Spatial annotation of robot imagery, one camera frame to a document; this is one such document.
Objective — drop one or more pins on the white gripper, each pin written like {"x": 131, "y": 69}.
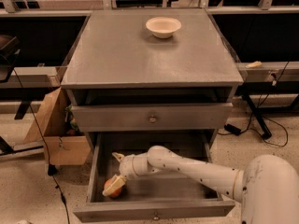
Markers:
{"x": 125, "y": 165}

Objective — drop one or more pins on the orange fruit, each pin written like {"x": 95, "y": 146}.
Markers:
{"x": 116, "y": 193}

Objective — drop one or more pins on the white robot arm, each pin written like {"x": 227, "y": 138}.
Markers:
{"x": 268, "y": 188}

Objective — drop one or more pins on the open grey middle drawer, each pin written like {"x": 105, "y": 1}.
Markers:
{"x": 171, "y": 194}

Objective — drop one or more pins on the grey wooden drawer cabinet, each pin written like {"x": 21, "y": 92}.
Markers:
{"x": 118, "y": 61}

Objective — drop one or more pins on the closed grey top drawer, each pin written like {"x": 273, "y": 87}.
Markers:
{"x": 123, "y": 118}

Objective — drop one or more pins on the brown cardboard box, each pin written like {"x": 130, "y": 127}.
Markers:
{"x": 50, "y": 131}

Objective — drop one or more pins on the round metal top knob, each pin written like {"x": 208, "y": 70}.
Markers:
{"x": 152, "y": 119}

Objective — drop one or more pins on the round metal knob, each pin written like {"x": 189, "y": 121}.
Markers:
{"x": 152, "y": 119}
{"x": 156, "y": 217}

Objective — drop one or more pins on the round metal middle knob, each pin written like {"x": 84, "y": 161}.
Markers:
{"x": 156, "y": 217}

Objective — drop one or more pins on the white paper bowl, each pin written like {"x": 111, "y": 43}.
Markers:
{"x": 163, "y": 27}

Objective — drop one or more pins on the black office chair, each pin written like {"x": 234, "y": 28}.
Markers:
{"x": 9, "y": 52}

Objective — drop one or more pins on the small yellow foam piece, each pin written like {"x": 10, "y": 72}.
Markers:
{"x": 254, "y": 64}

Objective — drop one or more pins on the black power adapter with cable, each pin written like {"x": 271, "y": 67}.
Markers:
{"x": 267, "y": 141}

